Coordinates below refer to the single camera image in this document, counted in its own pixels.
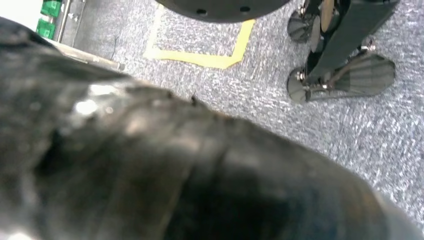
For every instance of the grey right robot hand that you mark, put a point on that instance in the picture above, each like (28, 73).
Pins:
(132, 165)

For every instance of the yellow floor tape square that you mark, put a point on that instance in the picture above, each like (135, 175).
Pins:
(205, 59)

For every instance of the green plastic block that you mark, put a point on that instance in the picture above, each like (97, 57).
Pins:
(51, 7)
(45, 29)

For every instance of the black robot waist disc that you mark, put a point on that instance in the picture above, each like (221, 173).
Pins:
(225, 8)

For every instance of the black robot foot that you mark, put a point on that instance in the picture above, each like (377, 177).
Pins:
(299, 28)
(367, 76)

